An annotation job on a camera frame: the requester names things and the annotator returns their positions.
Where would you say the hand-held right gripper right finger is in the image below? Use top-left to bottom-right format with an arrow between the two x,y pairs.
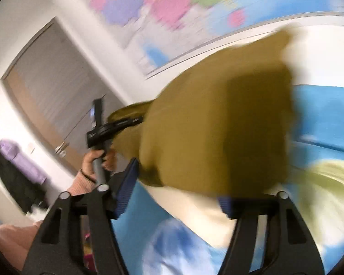
218,190 -> 325,275

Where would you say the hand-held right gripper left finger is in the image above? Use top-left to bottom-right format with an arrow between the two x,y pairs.
22,157 -> 141,275

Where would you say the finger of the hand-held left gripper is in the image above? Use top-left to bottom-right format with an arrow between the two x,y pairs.
103,116 -> 144,135

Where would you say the person's pink sweater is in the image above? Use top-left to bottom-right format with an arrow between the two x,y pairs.
0,222 -> 44,267

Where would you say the black hanging coat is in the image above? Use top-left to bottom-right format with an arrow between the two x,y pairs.
0,149 -> 50,214

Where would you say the grey door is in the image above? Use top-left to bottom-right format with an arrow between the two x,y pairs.
0,17 -> 127,176

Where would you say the blue floral bed sheet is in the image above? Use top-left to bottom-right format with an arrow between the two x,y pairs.
115,84 -> 344,275

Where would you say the metal door handle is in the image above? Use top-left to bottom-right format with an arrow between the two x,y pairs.
55,142 -> 68,157

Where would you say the person's left hand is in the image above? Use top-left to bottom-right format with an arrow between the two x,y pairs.
82,147 -> 117,183

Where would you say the olive green jacket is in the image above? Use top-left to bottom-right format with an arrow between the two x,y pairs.
107,29 -> 297,199

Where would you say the colourful wall map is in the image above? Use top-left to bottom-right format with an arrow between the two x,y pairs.
77,0 -> 344,78

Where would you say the cream pillow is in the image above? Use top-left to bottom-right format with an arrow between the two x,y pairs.
146,182 -> 238,248

